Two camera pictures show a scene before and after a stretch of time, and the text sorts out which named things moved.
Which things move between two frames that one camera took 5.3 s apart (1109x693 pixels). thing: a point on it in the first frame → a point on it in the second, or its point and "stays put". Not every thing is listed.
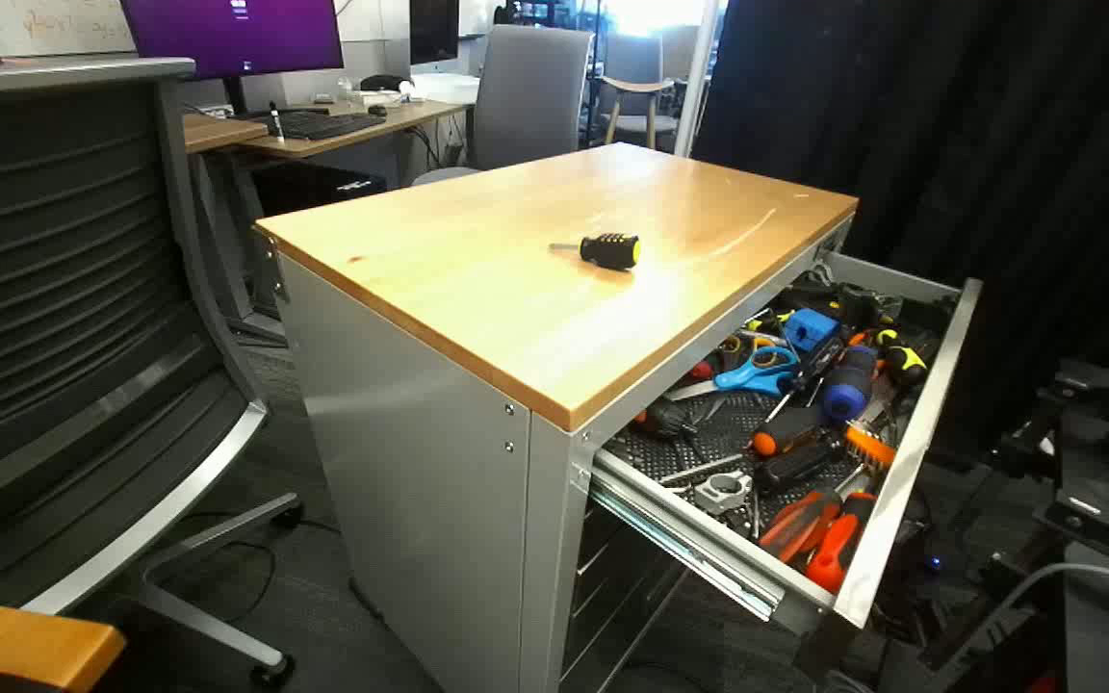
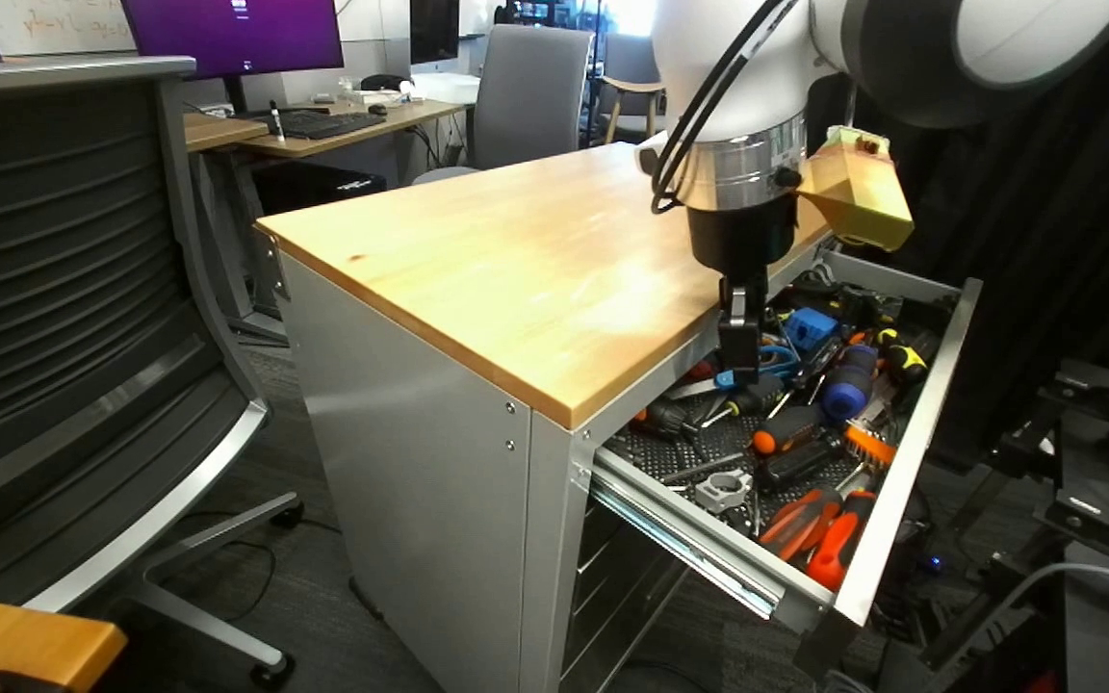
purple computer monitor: (241, 36) stays put
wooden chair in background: (644, 95) stays put
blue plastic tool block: (806, 327) stays put
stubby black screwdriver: (600, 247) → (742, 351)
